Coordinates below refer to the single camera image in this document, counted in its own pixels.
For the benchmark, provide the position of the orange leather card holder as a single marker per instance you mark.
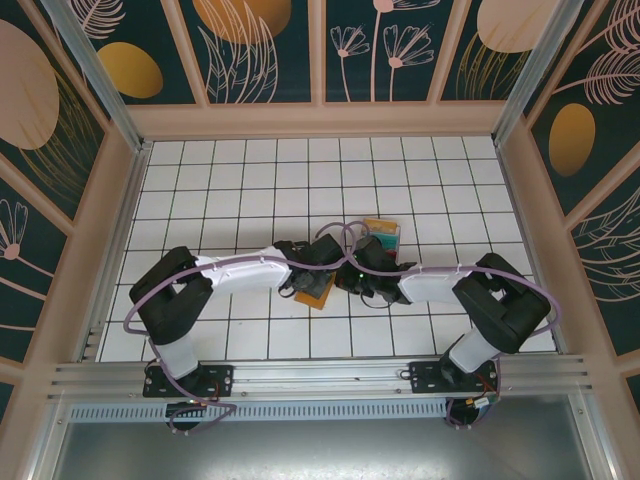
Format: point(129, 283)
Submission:
point(315, 303)

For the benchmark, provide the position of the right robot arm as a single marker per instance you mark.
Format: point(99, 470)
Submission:
point(430, 286)

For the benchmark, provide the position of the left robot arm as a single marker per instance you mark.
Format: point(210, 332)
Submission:
point(240, 274)

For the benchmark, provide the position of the teal credit card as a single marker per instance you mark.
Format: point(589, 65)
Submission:
point(389, 241)

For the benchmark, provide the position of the clear plastic card box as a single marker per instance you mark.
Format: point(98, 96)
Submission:
point(398, 235)

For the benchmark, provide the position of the grey metal sheet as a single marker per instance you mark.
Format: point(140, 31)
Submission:
point(320, 450)

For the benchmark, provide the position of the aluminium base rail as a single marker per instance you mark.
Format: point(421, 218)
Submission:
point(320, 377)

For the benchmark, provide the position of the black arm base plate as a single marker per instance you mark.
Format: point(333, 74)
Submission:
point(220, 381)
point(425, 378)

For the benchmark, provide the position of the aluminium side rail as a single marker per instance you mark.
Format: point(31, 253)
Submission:
point(116, 250)
point(525, 225)

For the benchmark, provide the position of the aluminium corner post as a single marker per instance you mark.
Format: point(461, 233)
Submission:
point(107, 90)
point(531, 75)

